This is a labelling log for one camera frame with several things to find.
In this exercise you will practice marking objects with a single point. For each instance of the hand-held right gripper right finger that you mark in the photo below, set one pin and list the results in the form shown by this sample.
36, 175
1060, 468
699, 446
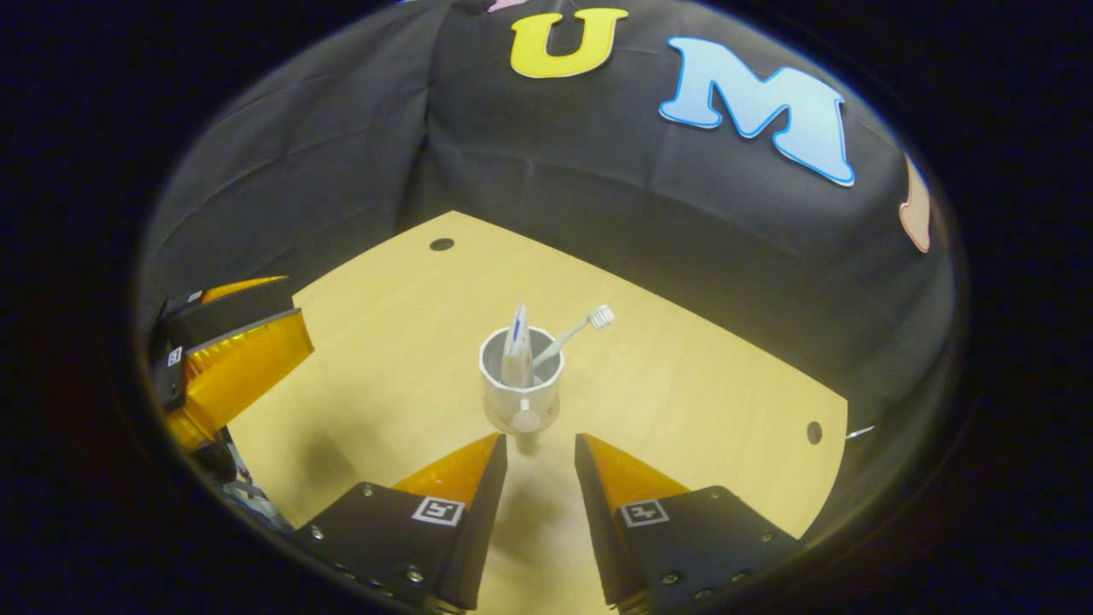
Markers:
598, 530

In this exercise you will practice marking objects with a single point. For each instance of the black backdrop cloth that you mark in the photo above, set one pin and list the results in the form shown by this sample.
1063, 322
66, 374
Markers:
640, 196

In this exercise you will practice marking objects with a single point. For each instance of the light wooden desktop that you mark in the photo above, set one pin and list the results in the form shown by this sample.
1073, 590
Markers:
683, 401

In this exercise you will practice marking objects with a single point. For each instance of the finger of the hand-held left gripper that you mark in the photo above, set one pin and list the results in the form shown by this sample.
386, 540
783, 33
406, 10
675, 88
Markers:
230, 312
239, 367

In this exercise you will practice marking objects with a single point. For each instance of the pale green toothbrush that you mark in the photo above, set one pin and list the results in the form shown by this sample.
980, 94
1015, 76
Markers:
572, 333

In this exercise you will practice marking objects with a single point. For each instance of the white toothpaste tube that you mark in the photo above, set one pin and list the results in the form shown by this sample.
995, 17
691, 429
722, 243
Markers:
517, 350

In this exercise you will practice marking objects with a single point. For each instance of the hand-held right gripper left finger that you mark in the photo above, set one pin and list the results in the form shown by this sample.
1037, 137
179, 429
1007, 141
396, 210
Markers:
482, 530

